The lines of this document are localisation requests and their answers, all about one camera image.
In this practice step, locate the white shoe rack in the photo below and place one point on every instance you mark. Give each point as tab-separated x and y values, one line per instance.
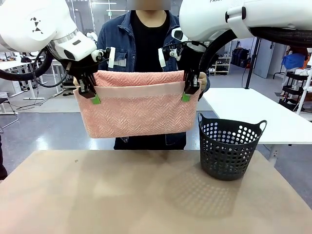
223	65

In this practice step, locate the grey door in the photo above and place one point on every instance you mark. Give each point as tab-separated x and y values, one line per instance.
265	56

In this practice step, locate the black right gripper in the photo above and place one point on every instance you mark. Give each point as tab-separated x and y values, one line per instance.
193	62

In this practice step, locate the person's right gloved hand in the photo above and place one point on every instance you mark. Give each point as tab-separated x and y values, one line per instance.
76	82

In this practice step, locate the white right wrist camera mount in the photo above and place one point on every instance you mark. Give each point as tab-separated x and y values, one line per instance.
161	57

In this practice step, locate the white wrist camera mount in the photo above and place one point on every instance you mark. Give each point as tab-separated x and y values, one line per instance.
112	57
161	57

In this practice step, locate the person's left gloved hand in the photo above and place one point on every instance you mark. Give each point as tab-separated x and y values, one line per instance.
202	79

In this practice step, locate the bystander in dark clothes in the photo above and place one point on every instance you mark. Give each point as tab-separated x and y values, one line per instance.
3	158

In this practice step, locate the dark grey perforated plastic basket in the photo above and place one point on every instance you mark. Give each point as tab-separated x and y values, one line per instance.
224	176

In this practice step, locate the black pole stand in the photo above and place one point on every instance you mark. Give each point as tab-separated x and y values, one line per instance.
251	73

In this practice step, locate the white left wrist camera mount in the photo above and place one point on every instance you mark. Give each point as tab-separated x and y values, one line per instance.
112	57

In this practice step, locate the blue garment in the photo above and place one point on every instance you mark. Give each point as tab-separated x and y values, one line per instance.
292	61

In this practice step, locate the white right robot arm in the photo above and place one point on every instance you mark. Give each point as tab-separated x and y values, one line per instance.
207	14

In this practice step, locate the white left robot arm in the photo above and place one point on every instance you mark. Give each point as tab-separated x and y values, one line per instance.
24	24

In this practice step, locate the black suitcase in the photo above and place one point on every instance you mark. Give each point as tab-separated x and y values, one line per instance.
240	58

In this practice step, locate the person's left denim forearm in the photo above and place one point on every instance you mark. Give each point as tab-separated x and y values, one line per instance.
206	91

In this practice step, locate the pink herringbone towel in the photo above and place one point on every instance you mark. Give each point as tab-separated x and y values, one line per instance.
139	114

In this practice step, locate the black trolley cart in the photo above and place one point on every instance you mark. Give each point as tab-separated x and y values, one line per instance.
292	85

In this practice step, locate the white rectangular table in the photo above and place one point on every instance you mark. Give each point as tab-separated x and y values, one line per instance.
256	109

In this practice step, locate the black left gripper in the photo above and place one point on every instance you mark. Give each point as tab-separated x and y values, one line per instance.
78	68

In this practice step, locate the person in denim jacket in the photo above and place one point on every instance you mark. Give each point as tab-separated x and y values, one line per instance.
151	36

